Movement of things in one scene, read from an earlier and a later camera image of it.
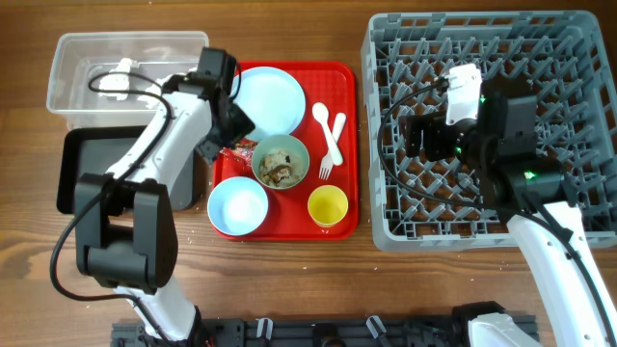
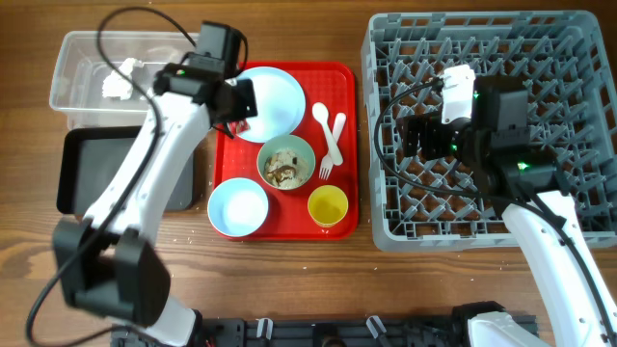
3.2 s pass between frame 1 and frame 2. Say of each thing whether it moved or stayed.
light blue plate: stayed
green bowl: moved
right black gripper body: stayed
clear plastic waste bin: stayed
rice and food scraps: moved
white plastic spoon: stayed
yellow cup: stayed
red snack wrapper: moved
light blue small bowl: stayed
